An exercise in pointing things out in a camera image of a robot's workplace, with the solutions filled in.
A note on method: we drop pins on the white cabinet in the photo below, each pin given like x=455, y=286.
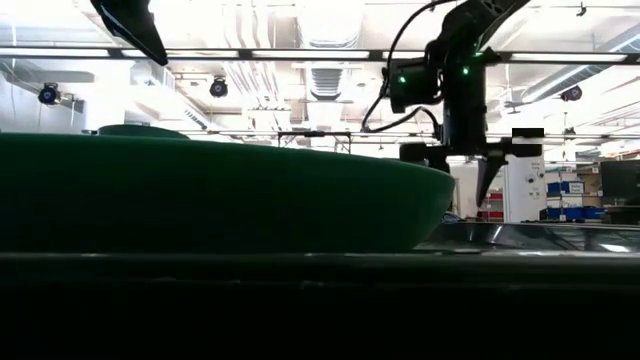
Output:
x=525, y=190

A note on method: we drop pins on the long ceiling light bar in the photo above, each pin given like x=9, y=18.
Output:
x=310, y=54

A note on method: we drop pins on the blue storage bin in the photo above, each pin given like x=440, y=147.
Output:
x=565, y=187
x=575, y=213

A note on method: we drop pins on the silver ventilation duct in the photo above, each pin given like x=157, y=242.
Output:
x=325, y=82

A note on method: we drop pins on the dark green plastic tray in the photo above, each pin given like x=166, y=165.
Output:
x=320, y=270

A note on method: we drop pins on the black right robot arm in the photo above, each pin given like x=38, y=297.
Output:
x=460, y=30

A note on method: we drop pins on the black ceiling spotlight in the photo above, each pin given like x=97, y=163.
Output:
x=49, y=94
x=218, y=88
x=571, y=93

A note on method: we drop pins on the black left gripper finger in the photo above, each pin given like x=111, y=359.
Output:
x=132, y=25

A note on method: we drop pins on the red storage bin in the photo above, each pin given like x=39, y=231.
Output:
x=492, y=206

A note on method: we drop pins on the black monitor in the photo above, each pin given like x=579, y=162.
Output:
x=620, y=177

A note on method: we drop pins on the green plastic plate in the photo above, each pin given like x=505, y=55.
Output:
x=225, y=195

